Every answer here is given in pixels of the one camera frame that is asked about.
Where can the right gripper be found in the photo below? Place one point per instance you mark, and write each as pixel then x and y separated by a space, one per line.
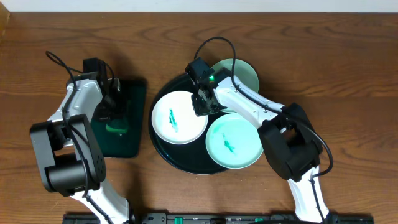
pixel 199 110

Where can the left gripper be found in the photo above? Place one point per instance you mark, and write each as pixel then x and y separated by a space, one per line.
pixel 109 112

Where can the white plate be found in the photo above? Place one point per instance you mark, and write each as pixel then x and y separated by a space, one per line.
pixel 174 119

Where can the green sponge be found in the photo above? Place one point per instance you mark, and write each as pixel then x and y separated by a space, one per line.
pixel 118 126

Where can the green plate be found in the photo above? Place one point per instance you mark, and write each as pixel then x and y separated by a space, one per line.
pixel 244 71
pixel 233 142

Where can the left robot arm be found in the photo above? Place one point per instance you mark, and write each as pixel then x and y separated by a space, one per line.
pixel 68 156

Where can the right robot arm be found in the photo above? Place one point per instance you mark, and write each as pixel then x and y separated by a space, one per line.
pixel 290 143

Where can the round black tray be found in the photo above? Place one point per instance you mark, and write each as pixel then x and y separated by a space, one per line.
pixel 192 157

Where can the rectangular dark green tray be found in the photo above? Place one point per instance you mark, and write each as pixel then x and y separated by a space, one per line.
pixel 120 138

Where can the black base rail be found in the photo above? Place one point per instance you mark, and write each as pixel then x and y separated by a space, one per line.
pixel 161 218

